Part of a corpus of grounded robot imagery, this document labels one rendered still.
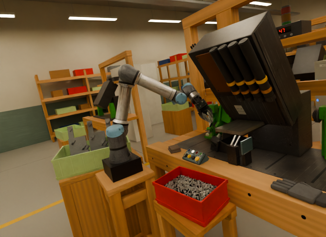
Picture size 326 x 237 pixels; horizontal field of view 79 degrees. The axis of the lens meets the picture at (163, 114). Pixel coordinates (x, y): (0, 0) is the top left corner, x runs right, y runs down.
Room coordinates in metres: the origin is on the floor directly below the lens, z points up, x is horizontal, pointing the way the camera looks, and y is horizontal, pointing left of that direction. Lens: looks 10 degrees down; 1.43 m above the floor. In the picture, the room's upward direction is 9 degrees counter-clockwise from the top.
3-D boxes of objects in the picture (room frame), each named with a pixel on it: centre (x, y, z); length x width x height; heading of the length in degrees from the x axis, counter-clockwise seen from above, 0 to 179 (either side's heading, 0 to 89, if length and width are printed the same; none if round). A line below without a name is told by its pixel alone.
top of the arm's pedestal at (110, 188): (1.29, 0.33, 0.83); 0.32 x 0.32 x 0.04; 30
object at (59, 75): (7.38, 2.58, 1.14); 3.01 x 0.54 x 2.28; 124
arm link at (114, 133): (1.30, 0.33, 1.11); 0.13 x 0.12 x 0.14; 2
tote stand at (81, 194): (1.79, 0.66, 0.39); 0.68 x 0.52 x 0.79; 113
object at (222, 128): (1.07, -0.47, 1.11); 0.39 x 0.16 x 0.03; 123
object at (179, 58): (7.70, -0.96, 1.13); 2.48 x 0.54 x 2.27; 34
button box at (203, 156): (1.19, -0.16, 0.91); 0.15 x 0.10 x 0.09; 33
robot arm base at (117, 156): (1.29, 0.33, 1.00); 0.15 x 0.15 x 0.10
